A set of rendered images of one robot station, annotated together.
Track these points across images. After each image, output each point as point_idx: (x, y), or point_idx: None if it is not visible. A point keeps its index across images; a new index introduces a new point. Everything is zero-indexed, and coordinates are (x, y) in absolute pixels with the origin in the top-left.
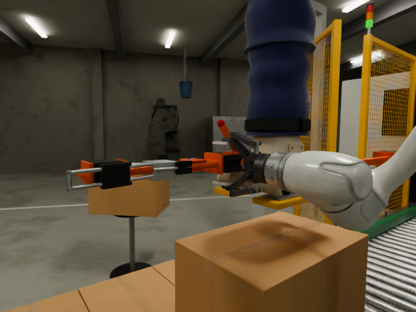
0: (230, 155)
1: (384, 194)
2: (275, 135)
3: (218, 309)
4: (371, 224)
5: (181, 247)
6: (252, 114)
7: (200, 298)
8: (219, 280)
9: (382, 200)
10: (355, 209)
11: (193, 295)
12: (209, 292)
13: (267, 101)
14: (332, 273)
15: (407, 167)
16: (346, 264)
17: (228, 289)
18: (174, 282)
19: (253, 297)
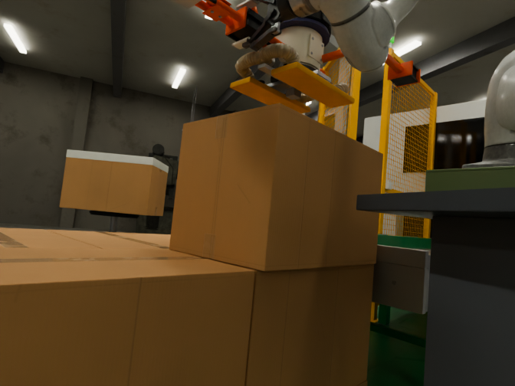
0: (254, 11)
1: (391, 13)
2: (296, 26)
3: (228, 158)
4: (382, 53)
5: (190, 125)
6: None
7: (208, 164)
8: (232, 127)
9: (390, 17)
10: (367, 19)
11: (199, 168)
12: (219, 149)
13: None
14: (346, 156)
15: None
16: (360, 161)
17: (241, 129)
18: (167, 238)
19: (268, 116)
